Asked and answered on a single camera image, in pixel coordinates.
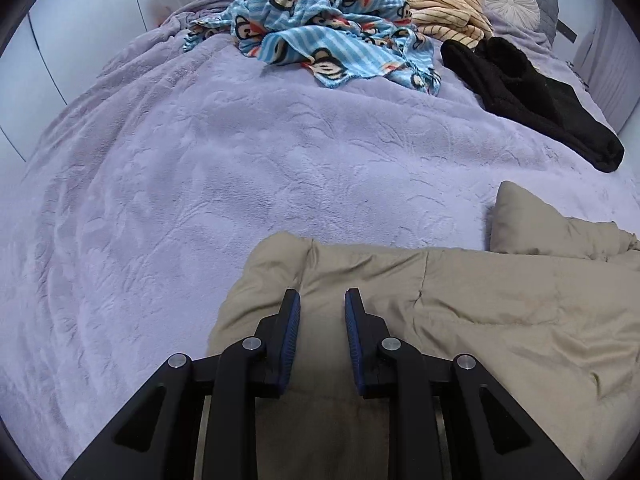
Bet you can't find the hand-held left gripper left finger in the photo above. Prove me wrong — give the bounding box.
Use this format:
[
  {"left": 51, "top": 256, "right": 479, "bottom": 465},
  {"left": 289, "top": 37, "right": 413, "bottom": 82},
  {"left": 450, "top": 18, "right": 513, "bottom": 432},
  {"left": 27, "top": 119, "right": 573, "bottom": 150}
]
[{"left": 62, "top": 287, "right": 302, "bottom": 480}]

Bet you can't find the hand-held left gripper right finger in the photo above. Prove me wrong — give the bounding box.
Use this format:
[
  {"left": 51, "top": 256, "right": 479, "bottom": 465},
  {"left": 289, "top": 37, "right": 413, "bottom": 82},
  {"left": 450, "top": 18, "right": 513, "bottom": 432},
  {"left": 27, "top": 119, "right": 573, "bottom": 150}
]
[{"left": 343, "top": 287, "right": 586, "bottom": 480}]

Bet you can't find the beige puffer jacket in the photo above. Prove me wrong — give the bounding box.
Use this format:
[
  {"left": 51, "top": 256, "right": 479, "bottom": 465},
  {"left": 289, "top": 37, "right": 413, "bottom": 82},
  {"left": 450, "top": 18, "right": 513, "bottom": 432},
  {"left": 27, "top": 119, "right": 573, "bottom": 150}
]
[{"left": 206, "top": 180, "right": 640, "bottom": 480}]

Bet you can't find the purple plush blanket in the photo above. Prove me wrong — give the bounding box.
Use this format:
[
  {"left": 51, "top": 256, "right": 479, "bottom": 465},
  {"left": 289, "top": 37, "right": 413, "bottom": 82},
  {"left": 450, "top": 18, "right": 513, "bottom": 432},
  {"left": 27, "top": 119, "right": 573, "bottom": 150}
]
[{"left": 0, "top": 0, "right": 640, "bottom": 480}]

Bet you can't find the black fleece garment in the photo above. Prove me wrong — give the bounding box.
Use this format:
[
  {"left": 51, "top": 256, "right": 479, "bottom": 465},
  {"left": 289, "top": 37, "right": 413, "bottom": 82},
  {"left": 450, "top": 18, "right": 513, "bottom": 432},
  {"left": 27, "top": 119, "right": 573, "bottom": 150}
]
[{"left": 440, "top": 36, "right": 626, "bottom": 174}]

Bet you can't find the blue monkey-print cloth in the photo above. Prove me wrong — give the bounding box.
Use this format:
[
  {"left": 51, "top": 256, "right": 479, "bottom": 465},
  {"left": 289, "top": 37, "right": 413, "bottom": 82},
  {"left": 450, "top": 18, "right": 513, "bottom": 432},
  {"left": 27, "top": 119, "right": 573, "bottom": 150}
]
[{"left": 182, "top": 0, "right": 444, "bottom": 97}]

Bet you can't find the cream striped fleece garment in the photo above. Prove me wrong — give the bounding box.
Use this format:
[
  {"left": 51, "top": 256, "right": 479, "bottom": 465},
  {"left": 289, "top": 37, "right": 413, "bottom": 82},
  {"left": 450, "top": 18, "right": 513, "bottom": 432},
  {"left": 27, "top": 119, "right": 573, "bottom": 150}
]
[{"left": 384, "top": 0, "right": 496, "bottom": 52}]

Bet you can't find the white wardrobe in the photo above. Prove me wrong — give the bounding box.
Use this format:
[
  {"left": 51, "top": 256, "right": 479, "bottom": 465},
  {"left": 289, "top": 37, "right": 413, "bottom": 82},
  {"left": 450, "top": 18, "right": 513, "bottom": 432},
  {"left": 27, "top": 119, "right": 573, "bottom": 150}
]
[{"left": 0, "top": 0, "right": 153, "bottom": 163}]

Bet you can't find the pale grey curtain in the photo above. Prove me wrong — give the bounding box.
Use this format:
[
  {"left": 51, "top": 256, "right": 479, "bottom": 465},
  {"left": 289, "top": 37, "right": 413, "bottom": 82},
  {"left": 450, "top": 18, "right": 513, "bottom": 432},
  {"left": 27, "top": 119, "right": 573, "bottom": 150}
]
[{"left": 572, "top": 0, "right": 640, "bottom": 136}]

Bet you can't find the grey quilted headboard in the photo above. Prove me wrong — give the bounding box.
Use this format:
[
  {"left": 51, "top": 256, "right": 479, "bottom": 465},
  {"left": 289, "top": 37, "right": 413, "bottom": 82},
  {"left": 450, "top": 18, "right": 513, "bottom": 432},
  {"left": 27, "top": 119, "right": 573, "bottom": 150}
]
[{"left": 256, "top": 0, "right": 561, "bottom": 47}]

